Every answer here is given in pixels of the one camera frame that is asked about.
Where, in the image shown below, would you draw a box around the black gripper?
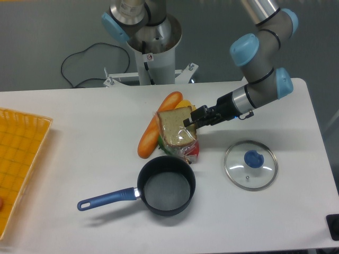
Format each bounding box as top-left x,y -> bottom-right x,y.
183,92 -> 237,129

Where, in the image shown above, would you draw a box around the bagged toast slices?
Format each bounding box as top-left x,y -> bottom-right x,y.
157,106 -> 198,164

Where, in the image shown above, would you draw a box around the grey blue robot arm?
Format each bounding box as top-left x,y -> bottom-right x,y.
101,1 -> 298,128

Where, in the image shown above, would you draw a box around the yellow bell pepper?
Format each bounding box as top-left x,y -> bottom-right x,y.
175,99 -> 197,111

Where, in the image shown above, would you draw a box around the red bell pepper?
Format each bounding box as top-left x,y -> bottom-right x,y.
188,142 -> 200,157

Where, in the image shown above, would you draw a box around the green bell pepper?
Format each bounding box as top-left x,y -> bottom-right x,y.
157,135 -> 175,156

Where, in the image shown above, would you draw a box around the orange baguette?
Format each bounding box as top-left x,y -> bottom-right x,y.
137,91 -> 183,159

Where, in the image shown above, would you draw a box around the glass lid blue knob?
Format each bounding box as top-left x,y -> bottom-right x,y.
224,140 -> 278,192

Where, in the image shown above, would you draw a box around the black corner device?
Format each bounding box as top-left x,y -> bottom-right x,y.
326,214 -> 339,241

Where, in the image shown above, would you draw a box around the yellow woven basket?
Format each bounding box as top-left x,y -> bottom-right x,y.
1,108 -> 53,239

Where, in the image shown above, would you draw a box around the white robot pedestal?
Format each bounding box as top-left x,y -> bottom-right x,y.
102,13 -> 199,85

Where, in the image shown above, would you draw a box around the black saucepan blue handle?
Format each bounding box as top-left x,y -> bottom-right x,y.
77,156 -> 196,216

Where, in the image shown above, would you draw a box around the black floor cable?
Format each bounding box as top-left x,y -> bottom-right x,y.
60,42 -> 130,88

